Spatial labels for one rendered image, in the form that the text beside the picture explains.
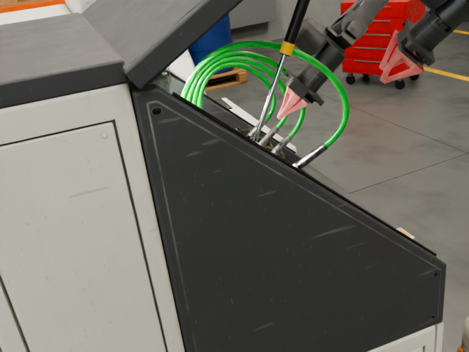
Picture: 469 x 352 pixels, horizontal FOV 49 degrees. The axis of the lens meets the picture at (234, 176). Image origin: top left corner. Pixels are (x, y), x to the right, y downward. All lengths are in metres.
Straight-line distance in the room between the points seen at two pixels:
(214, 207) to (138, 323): 0.24
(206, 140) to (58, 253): 0.28
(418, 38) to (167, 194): 0.54
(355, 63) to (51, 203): 5.01
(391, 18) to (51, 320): 4.81
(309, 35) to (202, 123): 0.46
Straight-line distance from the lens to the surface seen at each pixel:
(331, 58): 1.19
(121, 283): 0.86
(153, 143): 0.77
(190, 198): 0.81
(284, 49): 0.83
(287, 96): 1.23
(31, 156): 0.75
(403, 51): 1.01
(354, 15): 1.24
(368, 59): 5.54
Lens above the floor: 1.64
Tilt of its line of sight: 25 degrees down
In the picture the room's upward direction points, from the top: 7 degrees counter-clockwise
